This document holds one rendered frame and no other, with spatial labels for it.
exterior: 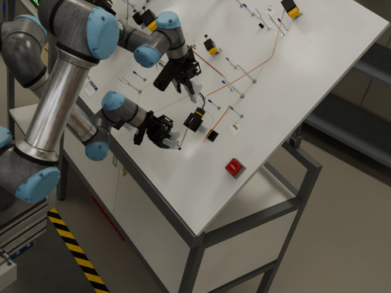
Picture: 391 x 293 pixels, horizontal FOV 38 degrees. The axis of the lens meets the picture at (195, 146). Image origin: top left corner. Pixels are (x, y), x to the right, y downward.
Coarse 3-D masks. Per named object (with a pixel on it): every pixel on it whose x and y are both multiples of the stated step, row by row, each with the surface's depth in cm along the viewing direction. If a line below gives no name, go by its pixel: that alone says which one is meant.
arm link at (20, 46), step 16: (16, 48) 168; (32, 48) 170; (16, 64) 168; (32, 64) 169; (32, 80) 170; (80, 112) 183; (80, 128) 183; (96, 128) 188; (96, 144) 186; (96, 160) 190
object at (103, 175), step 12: (72, 144) 290; (72, 156) 294; (84, 156) 281; (108, 156) 259; (84, 168) 285; (96, 168) 273; (108, 168) 262; (96, 180) 277; (108, 180) 265; (96, 192) 280; (108, 192) 269; (108, 204) 272
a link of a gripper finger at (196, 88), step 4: (192, 80) 199; (192, 84) 199; (196, 84) 200; (200, 84) 201; (188, 88) 197; (196, 88) 200; (200, 88) 201; (188, 92) 200; (196, 92) 201; (192, 96) 199; (196, 96) 201; (192, 100) 202; (196, 100) 202
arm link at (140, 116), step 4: (140, 108) 200; (140, 112) 199; (144, 112) 200; (136, 116) 198; (140, 116) 199; (144, 116) 200; (132, 120) 198; (136, 120) 199; (140, 120) 199; (132, 124) 200; (136, 124) 200; (140, 124) 200
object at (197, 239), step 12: (84, 108) 258; (120, 156) 240; (132, 168) 233; (144, 180) 227; (156, 192) 222; (156, 204) 224; (168, 204) 218; (168, 216) 219; (180, 228) 213; (192, 240) 208
